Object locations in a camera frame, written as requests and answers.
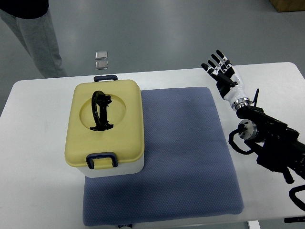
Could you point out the silver floor plate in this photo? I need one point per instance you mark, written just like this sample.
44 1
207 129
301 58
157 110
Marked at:
101 55
101 65

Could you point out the person in grey trousers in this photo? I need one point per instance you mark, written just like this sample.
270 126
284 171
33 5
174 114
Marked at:
31 23

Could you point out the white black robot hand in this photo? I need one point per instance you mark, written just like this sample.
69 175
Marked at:
228 80

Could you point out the white storage box base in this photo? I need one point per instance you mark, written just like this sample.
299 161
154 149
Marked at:
116 168

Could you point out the upper silver floor plate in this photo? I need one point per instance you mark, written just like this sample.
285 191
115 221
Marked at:
101 55

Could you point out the lower silver floor plate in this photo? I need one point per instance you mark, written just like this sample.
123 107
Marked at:
101 65

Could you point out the blue padded mat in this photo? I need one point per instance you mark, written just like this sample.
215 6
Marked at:
188 170

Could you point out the yellow storage box lid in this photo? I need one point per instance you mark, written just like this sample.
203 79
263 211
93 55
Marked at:
105 128

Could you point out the cardboard box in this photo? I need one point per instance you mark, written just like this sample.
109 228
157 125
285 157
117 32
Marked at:
288 5

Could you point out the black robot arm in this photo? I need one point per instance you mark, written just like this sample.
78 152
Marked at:
276 145

